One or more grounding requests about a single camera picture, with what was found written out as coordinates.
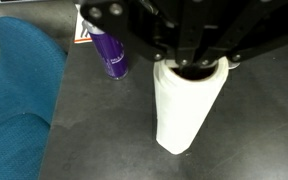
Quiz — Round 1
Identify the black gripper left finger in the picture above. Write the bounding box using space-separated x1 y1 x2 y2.
175 0 206 66

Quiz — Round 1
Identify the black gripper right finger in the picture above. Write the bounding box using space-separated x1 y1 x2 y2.
197 0 273 67

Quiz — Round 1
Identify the white paper towel roll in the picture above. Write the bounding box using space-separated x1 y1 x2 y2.
153 57 229 155

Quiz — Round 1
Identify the purple spray bottle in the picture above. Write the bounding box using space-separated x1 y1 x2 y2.
83 20 128 80

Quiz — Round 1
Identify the small card on counter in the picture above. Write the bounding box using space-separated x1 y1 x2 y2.
74 4 92 44

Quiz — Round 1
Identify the blue fabric chair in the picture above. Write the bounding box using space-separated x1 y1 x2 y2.
0 16 67 180

